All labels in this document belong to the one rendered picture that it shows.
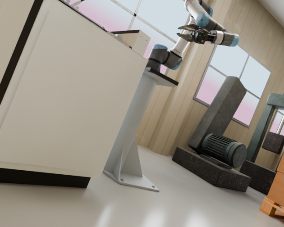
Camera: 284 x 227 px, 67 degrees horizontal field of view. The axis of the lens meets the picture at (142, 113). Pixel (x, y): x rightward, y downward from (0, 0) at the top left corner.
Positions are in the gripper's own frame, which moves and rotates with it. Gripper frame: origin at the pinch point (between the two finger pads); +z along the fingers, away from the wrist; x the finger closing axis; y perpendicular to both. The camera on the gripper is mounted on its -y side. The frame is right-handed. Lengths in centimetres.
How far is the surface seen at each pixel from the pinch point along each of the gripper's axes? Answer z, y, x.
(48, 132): 63, 39, 45
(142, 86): 9, -23, 48
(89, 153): 44, 35, 62
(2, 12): 71, 48, -7
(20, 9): 67, 45, -8
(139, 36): 20.6, -4.8, 7.4
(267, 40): -313, -306, 51
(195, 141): -124, -129, 193
